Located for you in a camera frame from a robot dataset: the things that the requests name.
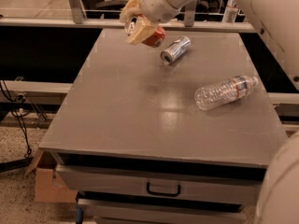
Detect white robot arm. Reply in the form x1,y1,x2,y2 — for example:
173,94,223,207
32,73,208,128
120,0,299,224

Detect clear plastic bottle lying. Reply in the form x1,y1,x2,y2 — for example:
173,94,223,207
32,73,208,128
194,75,259,110

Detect grey drawer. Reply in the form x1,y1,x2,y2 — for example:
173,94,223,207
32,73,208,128
78,199,246,224
56,164,261,204

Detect grey lower drawer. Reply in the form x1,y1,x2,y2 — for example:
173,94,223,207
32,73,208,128
78,199,246,224

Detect black cables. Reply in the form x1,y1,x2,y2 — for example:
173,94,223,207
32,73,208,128
0,79,35,161

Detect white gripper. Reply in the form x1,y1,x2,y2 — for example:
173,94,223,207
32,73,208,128
119,0,181,46

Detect black drawer handle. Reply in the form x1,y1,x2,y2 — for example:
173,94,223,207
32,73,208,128
146,182,181,197

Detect red coke can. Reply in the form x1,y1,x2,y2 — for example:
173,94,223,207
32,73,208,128
124,14,166,49

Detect silver can lying down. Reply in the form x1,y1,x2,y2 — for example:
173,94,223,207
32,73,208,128
160,36,191,65

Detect cardboard box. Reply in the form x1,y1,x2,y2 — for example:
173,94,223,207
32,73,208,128
25,148,78,203

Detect metal railing frame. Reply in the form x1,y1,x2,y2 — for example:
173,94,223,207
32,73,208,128
0,0,254,33

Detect upright water bottle background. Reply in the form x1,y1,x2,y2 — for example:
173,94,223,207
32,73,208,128
222,0,239,23

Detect grey upper drawer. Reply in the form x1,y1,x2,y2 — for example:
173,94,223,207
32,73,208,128
56,164,261,204

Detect black office chair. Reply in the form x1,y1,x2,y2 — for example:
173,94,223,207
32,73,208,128
81,0,128,20

